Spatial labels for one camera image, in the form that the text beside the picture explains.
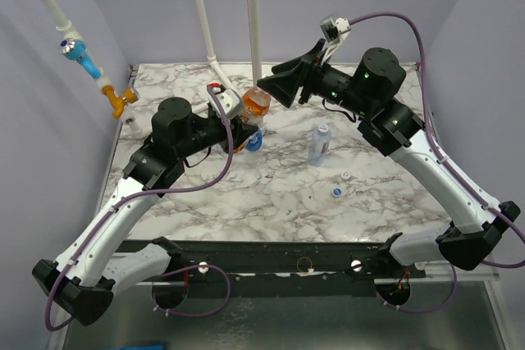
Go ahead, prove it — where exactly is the blue object at bottom edge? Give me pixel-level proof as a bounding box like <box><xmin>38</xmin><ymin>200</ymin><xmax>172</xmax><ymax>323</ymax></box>
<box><xmin>135</xmin><ymin>343</ymin><xmax>167</xmax><ymax>350</ymax></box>

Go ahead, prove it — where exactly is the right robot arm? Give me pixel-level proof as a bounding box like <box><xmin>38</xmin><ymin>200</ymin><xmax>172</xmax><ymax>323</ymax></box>
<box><xmin>257</xmin><ymin>40</ymin><xmax>521</xmax><ymax>278</ymax></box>

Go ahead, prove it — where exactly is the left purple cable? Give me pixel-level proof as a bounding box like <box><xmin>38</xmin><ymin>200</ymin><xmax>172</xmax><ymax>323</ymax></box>
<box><xmin>43</xmin><ymin>84</ymin><xmax>235</xmax><ymax>331</ymax></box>

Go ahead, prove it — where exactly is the purple cable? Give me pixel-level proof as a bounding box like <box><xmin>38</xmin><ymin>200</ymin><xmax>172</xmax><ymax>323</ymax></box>
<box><xmin>348</xmin><ymin>11</ymin><xmax>525</xmax><ymax>314</ymax></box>
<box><xmin>43</xmin><ymin>84</ymin><xmax>235</xmax><ymax>331</ymax></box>

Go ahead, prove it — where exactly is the blue plastic faucet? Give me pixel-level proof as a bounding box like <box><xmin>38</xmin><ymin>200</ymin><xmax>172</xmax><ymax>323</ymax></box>
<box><xmin>58</xmin><ymin>38</ymin><xmax>102</xmax><ymax>80</ymax></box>

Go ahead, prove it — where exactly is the white vertical pole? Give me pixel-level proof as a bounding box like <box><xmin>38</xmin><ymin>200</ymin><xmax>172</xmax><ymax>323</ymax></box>
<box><xmin>247</xmin><ymin>0</ymin><xmax>263</xmax><ymax>84</ymax></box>

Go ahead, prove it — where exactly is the white PVC pipe frame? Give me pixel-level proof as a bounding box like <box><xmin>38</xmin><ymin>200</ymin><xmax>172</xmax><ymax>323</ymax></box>
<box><xmin>10</xmin><ymin>0</ymin><xmax>258</xmax><ymax>140</ymax></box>

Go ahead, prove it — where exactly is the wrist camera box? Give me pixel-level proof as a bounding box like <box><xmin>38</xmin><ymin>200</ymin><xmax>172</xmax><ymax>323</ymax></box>
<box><xmin>320</xmin><ymin>14</ymin><xmax>351</xmax><ymax>57</ymax></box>
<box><xmin>208</xmin><ymin>88</ymin><xmax>244</xmax><ymax>119</ymax></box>

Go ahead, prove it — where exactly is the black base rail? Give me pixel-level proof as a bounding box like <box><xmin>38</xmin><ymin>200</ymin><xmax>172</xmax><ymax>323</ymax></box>
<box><xmin>110</xmin><ymin>239</ymin><xmax>427</xmax><ymax>298</ymax></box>

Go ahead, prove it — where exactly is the blue white Pocari cap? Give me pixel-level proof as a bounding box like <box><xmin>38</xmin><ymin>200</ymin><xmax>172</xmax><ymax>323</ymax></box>
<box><xmin>331</xmin><ymin>188</ymin><xmax>342</xmax><ymax>198</ymax></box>

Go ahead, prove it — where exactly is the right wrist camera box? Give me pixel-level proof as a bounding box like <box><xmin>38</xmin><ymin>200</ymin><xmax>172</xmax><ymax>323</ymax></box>
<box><xmin>320</xmin><ymin>14</ymin><xmax>351</xmax><ymax>57</ymax></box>

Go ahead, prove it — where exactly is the yellow plastic faucet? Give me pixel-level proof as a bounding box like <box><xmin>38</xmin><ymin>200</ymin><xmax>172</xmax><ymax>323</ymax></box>
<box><xmin>102</xmin><ymin>85</ymin><xmax>139</xmax><ymax>119</ymax></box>

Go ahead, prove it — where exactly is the orange tea bottle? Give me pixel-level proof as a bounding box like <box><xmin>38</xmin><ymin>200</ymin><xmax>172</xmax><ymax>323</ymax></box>
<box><xmin>240</xmin><ymin>87</ymin><xmax>271</xmax><ymax>128</ymax></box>

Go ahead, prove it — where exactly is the blue label Pocari bottle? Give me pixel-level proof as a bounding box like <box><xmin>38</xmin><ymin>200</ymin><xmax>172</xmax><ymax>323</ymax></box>
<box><xmin>245</xmin><ymin>128</ymin><xmax>264</xmax><ymax>152</ymax></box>

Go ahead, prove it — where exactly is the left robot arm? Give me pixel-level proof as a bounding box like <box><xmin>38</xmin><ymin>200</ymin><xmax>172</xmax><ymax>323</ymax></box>
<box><xmin>32</xmin><ymin>89</ymin><xmax>257</xmax><ymax>331</ymax></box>

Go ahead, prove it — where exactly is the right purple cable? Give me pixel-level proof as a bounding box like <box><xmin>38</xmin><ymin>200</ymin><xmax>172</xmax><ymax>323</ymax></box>
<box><xmin>348</xmin><ymin>11</ymin><xmax>525</xmax><ymax>314</ymax></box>

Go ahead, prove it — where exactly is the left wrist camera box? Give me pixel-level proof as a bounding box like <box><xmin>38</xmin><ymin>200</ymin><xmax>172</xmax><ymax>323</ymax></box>
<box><xmin>208</xmin><ymin>88</ymin><xmax>244</xmax><ymax>119</ymax></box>

